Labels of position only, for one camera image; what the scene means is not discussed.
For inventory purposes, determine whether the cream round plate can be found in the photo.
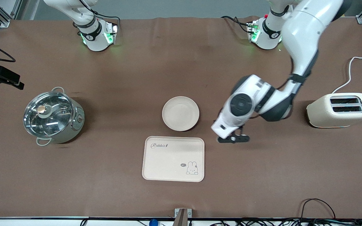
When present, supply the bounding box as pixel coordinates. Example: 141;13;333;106
162;96;200;132

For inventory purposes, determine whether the glass pot lid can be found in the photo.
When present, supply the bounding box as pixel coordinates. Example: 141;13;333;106
23;91;75;137

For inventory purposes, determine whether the steel pot with glass lid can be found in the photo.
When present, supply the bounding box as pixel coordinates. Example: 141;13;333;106
23;87;85;147

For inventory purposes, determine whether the cream rabbit print tray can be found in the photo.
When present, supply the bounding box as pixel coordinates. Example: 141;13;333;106
142;136;205;183

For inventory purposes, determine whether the cream two-slot toaster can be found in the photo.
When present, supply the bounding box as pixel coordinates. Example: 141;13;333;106
306;92;362;128

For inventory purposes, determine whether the brown table mat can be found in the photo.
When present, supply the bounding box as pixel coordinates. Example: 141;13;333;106
0;16;362;219

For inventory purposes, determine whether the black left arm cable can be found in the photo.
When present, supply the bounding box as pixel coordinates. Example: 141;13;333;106
277;55;295;91

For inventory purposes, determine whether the black cable bundle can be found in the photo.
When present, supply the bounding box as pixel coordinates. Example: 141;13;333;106
209;218;362;226

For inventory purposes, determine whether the black looped cable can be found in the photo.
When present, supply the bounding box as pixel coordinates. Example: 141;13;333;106
299;198;337;220

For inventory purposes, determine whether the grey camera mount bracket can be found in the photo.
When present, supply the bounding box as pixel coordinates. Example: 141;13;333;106
174;208;193;226

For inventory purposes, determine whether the black left base cable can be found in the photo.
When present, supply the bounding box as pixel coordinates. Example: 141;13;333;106
221;15;252;34

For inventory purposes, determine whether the black base cable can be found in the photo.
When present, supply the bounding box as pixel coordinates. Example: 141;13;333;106
80;0;121;29
221;15;252;34

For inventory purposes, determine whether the black right base cable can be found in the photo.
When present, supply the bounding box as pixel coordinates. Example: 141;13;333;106
80;0;121;29

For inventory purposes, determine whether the white toaster power cable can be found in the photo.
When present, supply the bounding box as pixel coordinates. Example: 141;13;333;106
331;56;362;94

